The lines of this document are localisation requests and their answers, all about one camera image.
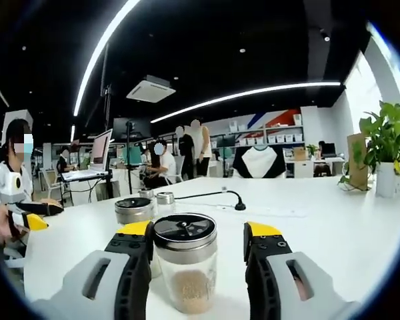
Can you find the small seasoning bottle white powder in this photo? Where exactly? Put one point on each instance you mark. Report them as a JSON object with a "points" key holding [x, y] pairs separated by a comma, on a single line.
{"points": [[165, 199]]}

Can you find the small potted plant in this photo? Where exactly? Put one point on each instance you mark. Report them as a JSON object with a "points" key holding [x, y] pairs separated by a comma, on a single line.
{"points": [[312, 150]]}

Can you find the black laptop stand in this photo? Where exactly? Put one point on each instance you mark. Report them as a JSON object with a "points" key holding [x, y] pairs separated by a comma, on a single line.
{"points": [[108, 188]]}

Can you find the person's left hand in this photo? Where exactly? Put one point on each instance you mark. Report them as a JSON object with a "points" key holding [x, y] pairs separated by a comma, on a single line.
{"points": [[1, 226]]}

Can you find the white laptop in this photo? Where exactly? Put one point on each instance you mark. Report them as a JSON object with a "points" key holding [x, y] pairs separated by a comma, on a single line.
{"points": [[101, 150]]}

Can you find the small cardboard box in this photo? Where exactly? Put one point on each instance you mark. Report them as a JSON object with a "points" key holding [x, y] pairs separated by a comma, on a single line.
{"points": [[299, 154]]}

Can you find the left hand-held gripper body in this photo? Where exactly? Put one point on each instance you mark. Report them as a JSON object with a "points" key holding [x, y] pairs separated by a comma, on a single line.
{"points": [[6, 180]]}

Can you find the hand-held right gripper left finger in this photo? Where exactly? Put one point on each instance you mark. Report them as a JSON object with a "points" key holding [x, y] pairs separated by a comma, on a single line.
{"points": [[130, 276]]}

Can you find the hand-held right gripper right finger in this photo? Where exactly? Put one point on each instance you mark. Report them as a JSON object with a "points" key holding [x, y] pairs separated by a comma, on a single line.
{"points": [[263, 276]]}

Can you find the white office desk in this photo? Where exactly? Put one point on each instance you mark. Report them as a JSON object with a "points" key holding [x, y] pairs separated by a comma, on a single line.
{"points": [[301, 168]]}

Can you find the wide window with blinds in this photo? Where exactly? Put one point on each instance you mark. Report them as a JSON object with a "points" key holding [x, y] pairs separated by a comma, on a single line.
{"points": [[396, 73]]}

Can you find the tall black light stand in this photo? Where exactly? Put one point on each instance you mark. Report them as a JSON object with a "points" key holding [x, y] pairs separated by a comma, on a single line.
{"points": [[107, 90]]}

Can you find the brown cardboard box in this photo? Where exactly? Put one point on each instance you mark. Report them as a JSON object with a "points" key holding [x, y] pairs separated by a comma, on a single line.
{"points": [[356, 166]]}

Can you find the ceiling air conditioner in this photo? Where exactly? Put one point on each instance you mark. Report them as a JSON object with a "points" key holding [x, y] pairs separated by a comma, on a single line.
{"points": [[150, 89]]}

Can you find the black monitor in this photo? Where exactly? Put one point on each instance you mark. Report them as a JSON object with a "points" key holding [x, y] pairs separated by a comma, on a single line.
{"points": [[331, 150]]}

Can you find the narrow window with blinds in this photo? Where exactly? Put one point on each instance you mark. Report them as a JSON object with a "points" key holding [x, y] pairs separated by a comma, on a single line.
{"points": [[360, 93]]}

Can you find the small seasoning bottle beige powder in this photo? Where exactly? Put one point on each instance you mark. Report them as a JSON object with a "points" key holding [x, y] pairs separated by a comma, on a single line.
{"points": [[146, 193]]}

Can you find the tall seasoning bottle brown grains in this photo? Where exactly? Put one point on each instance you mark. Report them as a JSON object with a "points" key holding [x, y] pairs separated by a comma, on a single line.
{"points": [[185, 233]]}

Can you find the large potted green plant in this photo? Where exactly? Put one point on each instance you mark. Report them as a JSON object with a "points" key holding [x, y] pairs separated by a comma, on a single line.
{"points": [[390, 140]]}

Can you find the person's head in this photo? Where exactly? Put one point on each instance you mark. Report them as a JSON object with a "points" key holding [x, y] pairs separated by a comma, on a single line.
{"points": [[13, 128]]}

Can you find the black camera tripod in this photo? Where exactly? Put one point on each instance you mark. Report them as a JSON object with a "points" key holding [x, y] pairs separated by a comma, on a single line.
{"points": [[130, 125]]}

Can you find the shelf of white storage bins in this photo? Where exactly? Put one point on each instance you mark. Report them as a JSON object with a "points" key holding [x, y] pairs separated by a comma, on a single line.
{"points": [[280, 138]]}

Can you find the long ceiling light strip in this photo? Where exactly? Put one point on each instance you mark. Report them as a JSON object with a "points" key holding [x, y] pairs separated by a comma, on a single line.
{"points": [[253, 93], [86, 71]]}

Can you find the tall seasoning bottle pale grains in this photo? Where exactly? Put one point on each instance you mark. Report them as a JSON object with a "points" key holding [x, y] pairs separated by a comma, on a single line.
{"points": [[133, 210]]}

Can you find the teal board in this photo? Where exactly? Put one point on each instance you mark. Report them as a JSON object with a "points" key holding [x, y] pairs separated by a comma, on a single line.
{"points": [[136, 156]]}

